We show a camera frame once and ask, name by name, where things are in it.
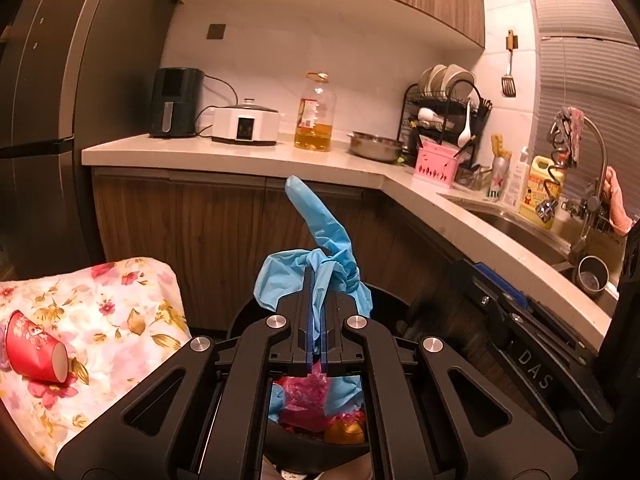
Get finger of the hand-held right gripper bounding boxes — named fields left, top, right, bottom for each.
left=461, top=259, right=522, bottom=342
left=475, top=262, right=577, bottom=349

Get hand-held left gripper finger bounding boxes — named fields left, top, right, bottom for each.
left=320, top=280, right=580, bottom=480
left=54, top=266, right=317, bottom=480

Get pink plastic bag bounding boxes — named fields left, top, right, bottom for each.
left=277, top=372, right=368, bottom=431

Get black trash bin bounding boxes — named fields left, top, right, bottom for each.
left=225, top=284, right=431, bottom=480

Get red paper cup gold inside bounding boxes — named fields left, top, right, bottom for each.
left=324, top=417, right=366, bottom=445

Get blue rubber glove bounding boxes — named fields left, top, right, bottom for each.
left=253, top=176, right=375, bottom=423

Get steel sink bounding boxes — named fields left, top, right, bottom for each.
left=465, top=205, right=621, bottom=311

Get steel cup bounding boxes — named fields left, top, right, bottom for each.
left=576, top=255, right=610, bottom=295

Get white pump bottle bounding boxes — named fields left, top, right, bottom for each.
left=501, top=146, right=531, bottom=208

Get drink can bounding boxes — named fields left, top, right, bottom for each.
left=487, top=134, right=511, bottom=203

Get yellow detergent bottle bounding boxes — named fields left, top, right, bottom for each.
left=520, top=155, right=566, bottom=231

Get pink utensil basket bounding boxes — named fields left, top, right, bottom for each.
left=414, top=141, right=460, bottom=188

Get pink cloth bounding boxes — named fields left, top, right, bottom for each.
left=602, top=166, right=633, bottom=236

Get white ladle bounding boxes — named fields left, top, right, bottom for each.
left=457, top=102, right=473, bottom=147

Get wooden kitchen counter cabinet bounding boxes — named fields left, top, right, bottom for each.
left=81, top=132, right=618, bottom=351

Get pink dishcloth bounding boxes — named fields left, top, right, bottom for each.
left=552, top=106, right=586, bottom=168

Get steel kitchen faucet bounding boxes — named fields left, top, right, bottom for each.
left=537, top=107, right=608, bottom=256

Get black dish rack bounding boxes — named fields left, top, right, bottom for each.
left=399, top=80, right=493, bottom=168

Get steel bowl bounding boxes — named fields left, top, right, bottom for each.
left=347, top=131, right=406, bottom=163

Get floral tablecloth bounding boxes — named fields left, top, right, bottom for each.
left=0, top=256, right=193, bottom=471

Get cooking oil bottle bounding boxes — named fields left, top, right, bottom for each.
left=294, top=71, right=335, bottom=153

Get hanging metal spatula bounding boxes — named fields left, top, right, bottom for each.
left=501, top=30, right=518, bottom=98

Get white plate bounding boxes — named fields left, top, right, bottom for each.
left=417, top=65, right=447, bottom=93
left=445, top=64, right=476, bottom=96

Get white electric cooker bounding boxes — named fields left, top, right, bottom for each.
left=210, top=97, right=281, bottom=147

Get black air fryer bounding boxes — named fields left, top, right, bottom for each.
left=148, top=67, right=205, bottom=139

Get window blinds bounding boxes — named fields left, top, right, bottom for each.
left=527, top=0, right=640, bottom=221

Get dark grey refrigerator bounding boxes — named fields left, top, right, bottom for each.
left=0, top=0, right=173, bottom=271

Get air fryer cable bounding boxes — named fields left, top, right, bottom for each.
left=202, top=75, right=241, bottom=111

